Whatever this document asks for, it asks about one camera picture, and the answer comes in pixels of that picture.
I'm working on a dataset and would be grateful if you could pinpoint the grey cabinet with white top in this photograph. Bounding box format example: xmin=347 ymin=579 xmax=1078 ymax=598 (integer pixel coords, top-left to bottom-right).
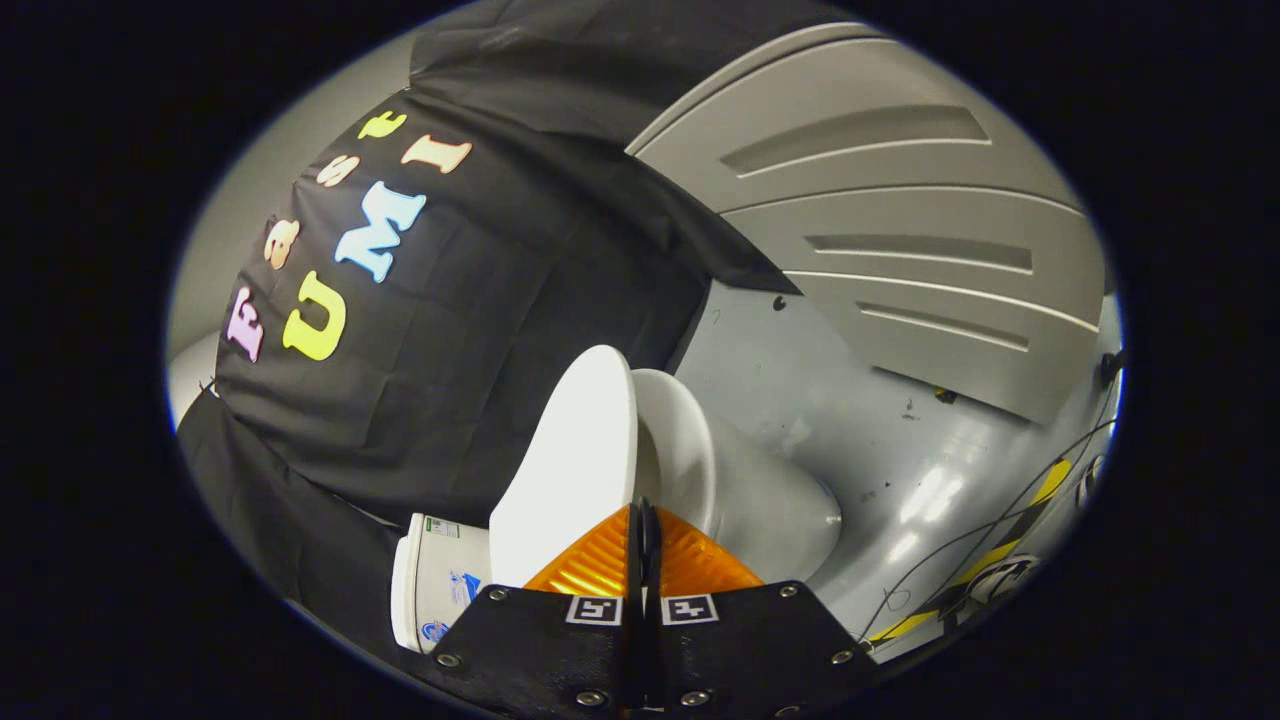
xmin=624 ymin=22 xmax=1113 ymax=427

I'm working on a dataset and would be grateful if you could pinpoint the black backdrop cloth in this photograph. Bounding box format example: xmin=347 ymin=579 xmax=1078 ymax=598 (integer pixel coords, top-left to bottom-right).
xmin=175 ymin=0 xmax=803 ymax=641

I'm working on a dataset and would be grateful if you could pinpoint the white toilet lid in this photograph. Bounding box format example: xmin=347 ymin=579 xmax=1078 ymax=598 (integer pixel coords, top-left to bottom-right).
xmin=487 ymin=344 xmax=640 ymax=590

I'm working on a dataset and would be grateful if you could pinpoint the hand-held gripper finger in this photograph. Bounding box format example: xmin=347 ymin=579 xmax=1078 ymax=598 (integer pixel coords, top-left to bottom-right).
xmin=644 ymin=499 xmax=883 ymax=719
xmin=413 ymin=499 xmax=647 ymax=718

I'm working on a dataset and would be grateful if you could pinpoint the thin black floor cable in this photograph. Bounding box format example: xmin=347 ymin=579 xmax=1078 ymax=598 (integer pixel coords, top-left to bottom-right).
xmin=858 ymin=350 xmax=1123 ymax=643

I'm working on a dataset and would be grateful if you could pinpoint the yellow black floor tape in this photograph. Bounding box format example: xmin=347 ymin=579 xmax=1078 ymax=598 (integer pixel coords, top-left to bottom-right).
xmin=868 ymin=458 xmax=1073 ymax=644

